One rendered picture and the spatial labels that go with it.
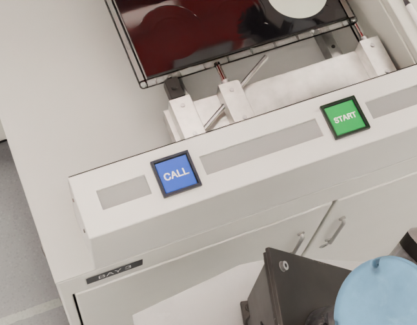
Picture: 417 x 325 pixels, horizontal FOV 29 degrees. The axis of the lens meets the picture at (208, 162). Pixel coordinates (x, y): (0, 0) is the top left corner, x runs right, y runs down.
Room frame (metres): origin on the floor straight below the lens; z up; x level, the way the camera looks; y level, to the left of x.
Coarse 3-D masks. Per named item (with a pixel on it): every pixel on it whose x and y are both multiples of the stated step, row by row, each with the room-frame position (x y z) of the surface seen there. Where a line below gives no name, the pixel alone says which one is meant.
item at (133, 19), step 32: (128, 0) 0.75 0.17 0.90; (160, 0) 0.76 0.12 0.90; (192, 0) 0.77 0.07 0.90; (224, 0) 0.78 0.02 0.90; (256, 0) 0.79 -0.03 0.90; (128, 32) 0.69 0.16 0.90; (160, 32) 0.70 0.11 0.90; (192, 32) 0.71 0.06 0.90; (224, 32) 0.72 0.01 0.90; (256, 32) 0.73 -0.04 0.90; (288, 32) 0.74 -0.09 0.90; (160, 64) 0.64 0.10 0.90; (192, 64) 0.65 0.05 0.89
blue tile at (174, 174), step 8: (168, 160) 0.45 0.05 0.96; (176, 160) 0.46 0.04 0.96; (184, 160) 0.46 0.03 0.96; (160, 168) 0.44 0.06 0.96; (168, 168) 0.44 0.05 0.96; (176, 168) 0.44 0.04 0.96; (184, 168) 0.45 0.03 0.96; (160, 176) 0.43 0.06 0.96; (168, 176) 0.43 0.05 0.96; (176, 176) 0.43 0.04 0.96; (184, 176) 0.44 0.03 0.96; (192, 176) 0.44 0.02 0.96; (168, 184) 0.42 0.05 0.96; (176, 184) 0.42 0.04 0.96; (184, 184) 0.42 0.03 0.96; (192, 184) 0.43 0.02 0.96; (168, 192) 0.41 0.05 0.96
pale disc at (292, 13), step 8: (272, 0) 0.80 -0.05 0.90; (280, 0) 0.80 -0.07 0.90; (288, 0) 0.80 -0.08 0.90; (296, 0) 0.81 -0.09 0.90; (304, 0) 0.81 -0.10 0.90; (312, 0) 0.81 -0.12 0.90; (320, 0) 0.82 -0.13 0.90; (280, 8) 0.78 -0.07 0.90; (288, 8) 0.79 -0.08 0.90; (296, 8) 0.79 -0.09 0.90; (304, 8) 0.79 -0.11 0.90; (312, 8) 0.80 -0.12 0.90; (320, 8) 0.80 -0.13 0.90; (288, 16) 0.77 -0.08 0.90; (296, 16) 0.78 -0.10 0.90; (304, 16) 0.78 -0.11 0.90
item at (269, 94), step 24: (288, 72) 0.68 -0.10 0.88; (312, 72) 0.69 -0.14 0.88; (336, 72) 0.70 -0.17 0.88; (360, 72) 0.71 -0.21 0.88; (216, 96) 0.61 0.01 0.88; (264, 96) 0.63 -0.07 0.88; (288, 96) 0.64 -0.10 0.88; (312, 96) 0.65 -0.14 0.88; (168, 120) 0.56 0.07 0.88; (216, 120) 0.57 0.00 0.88
